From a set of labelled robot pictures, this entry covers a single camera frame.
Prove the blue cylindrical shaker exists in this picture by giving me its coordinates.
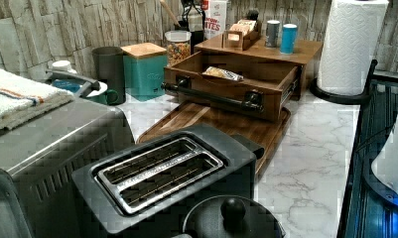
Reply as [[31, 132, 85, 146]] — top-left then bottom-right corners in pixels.
[[280, 24, 298, 55]]

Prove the wooden spoon handle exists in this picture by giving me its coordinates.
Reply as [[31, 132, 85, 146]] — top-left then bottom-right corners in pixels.
[[159, 0, 181, 27]]

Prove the black utensil holder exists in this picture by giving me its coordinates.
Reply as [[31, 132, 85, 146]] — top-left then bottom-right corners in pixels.
[[175, 21, 204, 54]]

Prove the wooden drawer organizer box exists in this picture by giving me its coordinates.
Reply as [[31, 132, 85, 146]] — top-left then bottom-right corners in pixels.
[[162, 36, 323, 122]]

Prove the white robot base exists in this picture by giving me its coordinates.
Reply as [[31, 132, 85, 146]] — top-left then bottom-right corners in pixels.
[[362, 83, 398, 212]]

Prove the small wooden tea caddy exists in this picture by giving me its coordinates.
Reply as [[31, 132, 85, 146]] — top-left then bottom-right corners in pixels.
[[222, 19, 261, 51]]

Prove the silver cylindrical shaker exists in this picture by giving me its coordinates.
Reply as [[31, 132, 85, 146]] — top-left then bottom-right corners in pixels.
[[265, 20, 280, 48]]

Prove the white bottle cap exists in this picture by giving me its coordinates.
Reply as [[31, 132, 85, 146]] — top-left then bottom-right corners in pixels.
[[52, 60, 76, 73]]

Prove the glass jar of cereal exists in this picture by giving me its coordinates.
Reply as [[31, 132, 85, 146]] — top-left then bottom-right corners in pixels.
[[165, 31, 192, 66]]

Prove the white paper towel roll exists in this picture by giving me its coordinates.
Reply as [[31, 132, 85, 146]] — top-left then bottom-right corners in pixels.
[[317, 0, 389, 95]]

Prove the teal canister with wooden lid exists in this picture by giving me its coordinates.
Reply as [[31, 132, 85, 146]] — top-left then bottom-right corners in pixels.
[[121, 43, 167, 101]]

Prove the black paper towel holder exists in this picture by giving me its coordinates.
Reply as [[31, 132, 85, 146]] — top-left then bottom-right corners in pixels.
[[310, 59, 378, 105]]

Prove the black pot lid with knob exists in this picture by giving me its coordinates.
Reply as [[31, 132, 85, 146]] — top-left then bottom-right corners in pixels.
[[183, 195, 285, 238]]

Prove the stainless steel toaster oven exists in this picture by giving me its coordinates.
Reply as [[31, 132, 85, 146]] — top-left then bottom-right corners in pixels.
[[0, 99, 134, 238]]

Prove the white striped folded towel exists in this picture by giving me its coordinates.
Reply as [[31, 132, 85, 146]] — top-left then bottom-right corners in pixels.
[[0, 68, 74, 130]]

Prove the black two-slot toaster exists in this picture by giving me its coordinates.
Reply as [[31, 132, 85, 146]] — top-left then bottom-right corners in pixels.
[[72, 124, 264, 238]]

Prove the dark grey tall cup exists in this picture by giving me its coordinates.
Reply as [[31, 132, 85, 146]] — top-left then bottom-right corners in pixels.
[[92, 47, 126, 105]]

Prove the white cereal box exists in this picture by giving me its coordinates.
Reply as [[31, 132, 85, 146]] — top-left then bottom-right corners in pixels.
[[201, 0, 227, 40]]

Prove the wooden cutting board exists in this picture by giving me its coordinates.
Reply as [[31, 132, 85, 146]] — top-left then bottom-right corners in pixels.
[[137, 101, 291, 179]]

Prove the green mug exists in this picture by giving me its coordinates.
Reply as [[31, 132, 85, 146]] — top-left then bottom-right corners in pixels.
[[86, 82, 119, 105]]

